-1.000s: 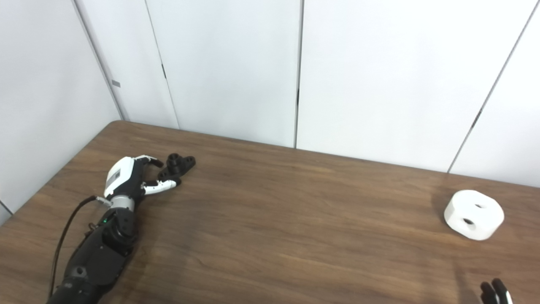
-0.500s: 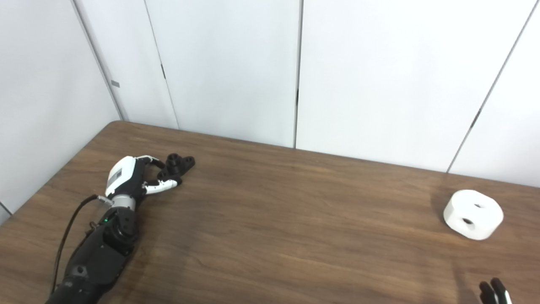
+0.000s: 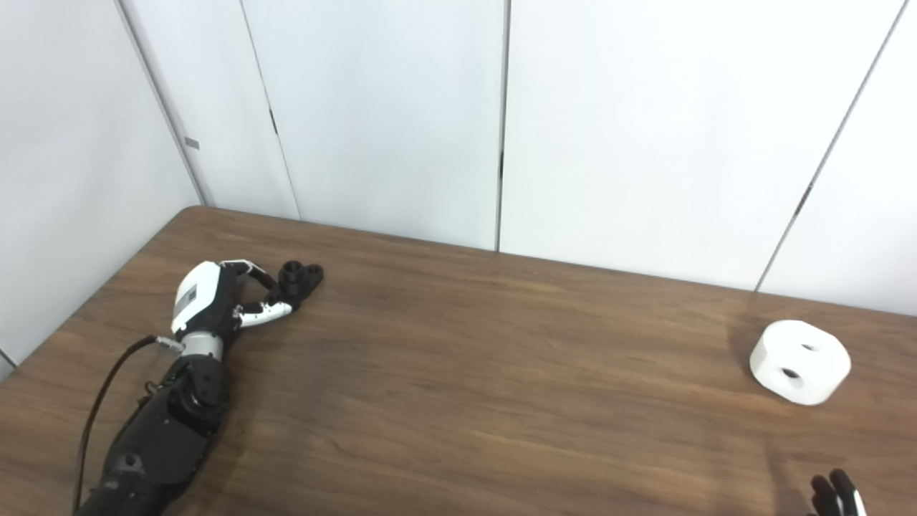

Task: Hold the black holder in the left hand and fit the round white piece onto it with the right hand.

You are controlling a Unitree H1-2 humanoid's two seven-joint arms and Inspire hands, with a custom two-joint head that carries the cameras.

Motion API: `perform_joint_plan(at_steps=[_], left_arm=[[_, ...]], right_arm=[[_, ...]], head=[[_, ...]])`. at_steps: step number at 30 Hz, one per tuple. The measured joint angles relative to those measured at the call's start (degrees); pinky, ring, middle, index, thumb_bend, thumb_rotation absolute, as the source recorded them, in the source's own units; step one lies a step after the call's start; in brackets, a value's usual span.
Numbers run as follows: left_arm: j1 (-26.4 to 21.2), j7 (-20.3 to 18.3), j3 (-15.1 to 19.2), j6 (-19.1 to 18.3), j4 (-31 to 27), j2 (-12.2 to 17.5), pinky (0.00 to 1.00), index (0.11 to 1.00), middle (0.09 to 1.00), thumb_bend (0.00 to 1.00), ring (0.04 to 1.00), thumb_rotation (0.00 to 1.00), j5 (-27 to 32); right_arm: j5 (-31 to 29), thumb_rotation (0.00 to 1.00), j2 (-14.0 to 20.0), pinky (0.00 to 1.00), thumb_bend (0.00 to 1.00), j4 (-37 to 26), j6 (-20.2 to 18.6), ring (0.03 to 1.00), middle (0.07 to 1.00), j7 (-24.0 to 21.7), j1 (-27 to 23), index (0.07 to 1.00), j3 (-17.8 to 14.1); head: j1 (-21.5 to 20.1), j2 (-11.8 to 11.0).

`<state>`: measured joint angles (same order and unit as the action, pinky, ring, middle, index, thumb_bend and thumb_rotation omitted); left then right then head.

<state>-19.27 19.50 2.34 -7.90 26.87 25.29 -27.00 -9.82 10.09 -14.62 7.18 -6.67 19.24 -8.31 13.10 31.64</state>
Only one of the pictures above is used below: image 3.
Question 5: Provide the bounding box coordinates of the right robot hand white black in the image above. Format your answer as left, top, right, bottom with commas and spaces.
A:
808, 469, 869, 516

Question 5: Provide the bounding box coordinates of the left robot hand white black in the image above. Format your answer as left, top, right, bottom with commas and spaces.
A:
171, 259, 299, 340

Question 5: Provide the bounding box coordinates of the black flanged holder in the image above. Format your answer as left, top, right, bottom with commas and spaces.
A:
278, 262, 325, 311

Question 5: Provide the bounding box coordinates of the round white piece with holes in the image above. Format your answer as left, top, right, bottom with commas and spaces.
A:
749, 320, 852, 406

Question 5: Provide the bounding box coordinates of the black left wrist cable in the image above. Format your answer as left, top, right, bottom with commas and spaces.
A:
72, 335, 186, 514

